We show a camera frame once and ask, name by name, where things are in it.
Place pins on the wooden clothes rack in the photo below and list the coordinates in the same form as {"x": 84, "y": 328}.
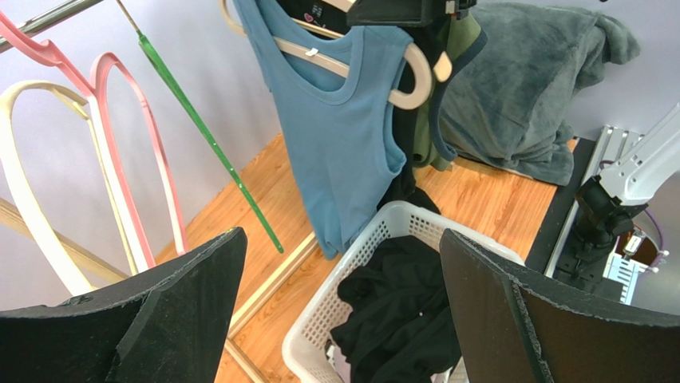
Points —
{"x": 94, "y": 110}

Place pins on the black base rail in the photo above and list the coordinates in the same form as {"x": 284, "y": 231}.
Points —
{"x": 553, "y": 251}

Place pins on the blue tank top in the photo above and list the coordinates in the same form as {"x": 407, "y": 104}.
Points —
{"x": 343, "y": 158}

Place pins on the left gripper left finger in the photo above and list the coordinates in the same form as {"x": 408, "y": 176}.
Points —
{"x": 166, "y": 324}

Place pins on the mauve tank top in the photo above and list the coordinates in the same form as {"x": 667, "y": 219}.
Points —
{"x": 342, "y": 367}

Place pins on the beige wooden hanger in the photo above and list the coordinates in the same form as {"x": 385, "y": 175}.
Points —
{"x": 378, "y": 63}

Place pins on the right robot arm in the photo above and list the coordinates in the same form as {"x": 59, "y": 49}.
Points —
{"x": 610, "y": 199}

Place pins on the grey fleece blanket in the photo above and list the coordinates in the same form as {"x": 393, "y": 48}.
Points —
{"x": 536, "y": 59}

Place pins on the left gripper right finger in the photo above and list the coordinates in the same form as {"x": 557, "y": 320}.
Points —
{"x": 514, "y": 324}

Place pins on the light wooden hanger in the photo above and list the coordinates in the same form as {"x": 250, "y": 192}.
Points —
{"x": 442, "y": 68}

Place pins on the black tank top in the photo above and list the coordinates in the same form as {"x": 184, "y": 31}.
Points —
{"x": 400, "y": 327}

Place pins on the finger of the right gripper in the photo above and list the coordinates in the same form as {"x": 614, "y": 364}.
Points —
{"x": 409, "y": 13}

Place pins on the olive green tank top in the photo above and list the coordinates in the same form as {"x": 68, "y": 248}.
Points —
{"x": 454, "y": 115}

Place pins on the black garment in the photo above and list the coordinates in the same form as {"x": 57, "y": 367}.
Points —
{"x": 324, "y": 15}

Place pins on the green plastic hanger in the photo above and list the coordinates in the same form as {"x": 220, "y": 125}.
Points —
{"x": 166, "y": 76}

